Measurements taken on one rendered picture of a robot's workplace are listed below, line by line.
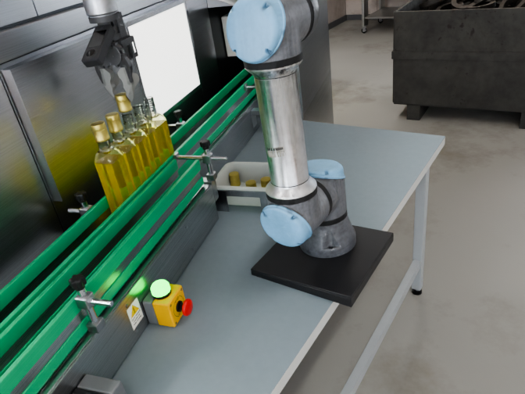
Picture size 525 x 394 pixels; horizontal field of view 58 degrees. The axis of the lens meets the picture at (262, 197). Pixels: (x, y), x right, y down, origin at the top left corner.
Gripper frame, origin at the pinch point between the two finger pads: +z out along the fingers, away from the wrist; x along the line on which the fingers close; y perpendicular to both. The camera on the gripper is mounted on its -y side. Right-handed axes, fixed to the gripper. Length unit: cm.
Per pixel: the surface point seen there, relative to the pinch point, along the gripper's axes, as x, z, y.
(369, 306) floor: -56, 119, 56
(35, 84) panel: 12.5, -8.7, -13.5
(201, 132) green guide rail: -4.4, 23.6, 31.4
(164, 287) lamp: -20, 33, -32
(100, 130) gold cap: -0.4, 3.5, -12.7
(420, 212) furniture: -76, 74, 66
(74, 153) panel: 12.5, 11.4, -9.5
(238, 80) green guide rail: 2, 24, 89
